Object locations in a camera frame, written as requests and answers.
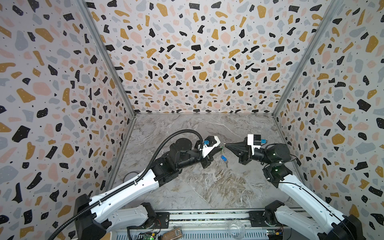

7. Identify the blue capped key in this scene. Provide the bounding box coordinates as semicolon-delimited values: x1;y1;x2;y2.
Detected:
221;155;229;168

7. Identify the black corrugated cable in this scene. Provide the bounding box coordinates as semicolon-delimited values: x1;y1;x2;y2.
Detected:
46;129;205;240

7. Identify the grey tape roll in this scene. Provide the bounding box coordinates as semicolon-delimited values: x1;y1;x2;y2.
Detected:
123;171;142;189

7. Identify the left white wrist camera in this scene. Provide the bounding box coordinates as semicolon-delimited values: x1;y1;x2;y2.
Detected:
198;136;222;158

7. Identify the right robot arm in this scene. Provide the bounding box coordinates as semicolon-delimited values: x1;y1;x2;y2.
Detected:
225;140;364;240

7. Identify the clear glass cup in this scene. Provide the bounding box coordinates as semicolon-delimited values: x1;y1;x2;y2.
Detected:
228;220;246;240

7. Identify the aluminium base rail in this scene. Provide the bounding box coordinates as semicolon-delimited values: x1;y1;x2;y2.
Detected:
79;207;331;240

